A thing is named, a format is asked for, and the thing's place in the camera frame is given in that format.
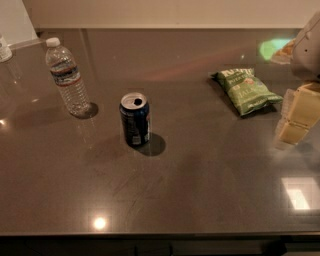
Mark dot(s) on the green jalapeno chip bag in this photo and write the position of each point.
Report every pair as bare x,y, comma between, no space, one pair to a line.
246,92

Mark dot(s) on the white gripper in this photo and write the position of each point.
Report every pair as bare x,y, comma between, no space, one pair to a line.
307,55

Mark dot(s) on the blue pepsi can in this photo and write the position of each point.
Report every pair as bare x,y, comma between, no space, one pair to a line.
134,111

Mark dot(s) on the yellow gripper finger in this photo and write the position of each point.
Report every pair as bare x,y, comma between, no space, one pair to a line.
290,132

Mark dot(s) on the white container at left edge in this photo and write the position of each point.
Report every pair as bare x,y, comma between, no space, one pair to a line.
5,51

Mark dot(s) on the clear plastic water bottle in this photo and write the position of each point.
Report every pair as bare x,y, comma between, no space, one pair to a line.
67,78

